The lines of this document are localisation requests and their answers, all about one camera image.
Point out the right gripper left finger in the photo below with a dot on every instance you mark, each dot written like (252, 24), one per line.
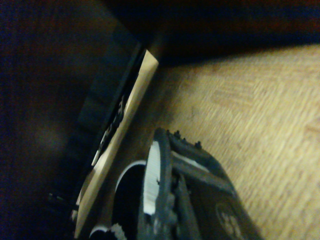
(162, 195)

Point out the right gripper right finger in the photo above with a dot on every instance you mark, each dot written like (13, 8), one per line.
(205, 167)

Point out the black shoe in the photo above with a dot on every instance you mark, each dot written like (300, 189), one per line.
(130, 190)

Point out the brown shoe rack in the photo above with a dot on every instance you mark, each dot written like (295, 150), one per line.
(37, 100)

